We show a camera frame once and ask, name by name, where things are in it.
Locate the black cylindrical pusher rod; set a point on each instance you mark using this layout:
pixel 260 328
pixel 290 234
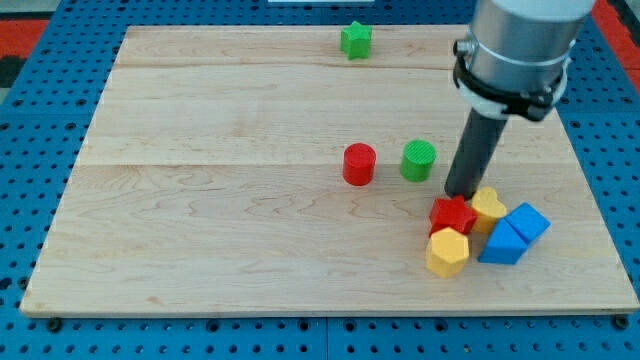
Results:
pixel 476 147

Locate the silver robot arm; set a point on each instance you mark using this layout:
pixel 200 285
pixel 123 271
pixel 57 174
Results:
pixel 512 61

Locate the red star block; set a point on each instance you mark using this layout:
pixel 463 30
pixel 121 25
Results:
pixel 454 213

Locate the green star block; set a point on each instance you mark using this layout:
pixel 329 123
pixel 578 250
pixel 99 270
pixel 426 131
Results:
pixel 355 40

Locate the yellow heart block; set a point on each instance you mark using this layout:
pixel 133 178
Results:
pixel 488 208

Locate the green cylinder block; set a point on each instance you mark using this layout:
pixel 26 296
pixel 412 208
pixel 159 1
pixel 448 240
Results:
pixel 417 161

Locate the yellow hexagon block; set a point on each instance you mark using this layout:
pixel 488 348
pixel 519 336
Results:
pixel 447 252

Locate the blue triangle block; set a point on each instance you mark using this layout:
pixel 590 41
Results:
pixel 504 245

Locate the blue cube block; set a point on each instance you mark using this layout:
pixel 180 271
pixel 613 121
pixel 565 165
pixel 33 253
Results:
pixel 528 222

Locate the red cylinder block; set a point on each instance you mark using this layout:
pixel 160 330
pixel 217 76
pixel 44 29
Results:
pixel 359 161

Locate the wooden board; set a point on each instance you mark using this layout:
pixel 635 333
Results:
pixel 210 184

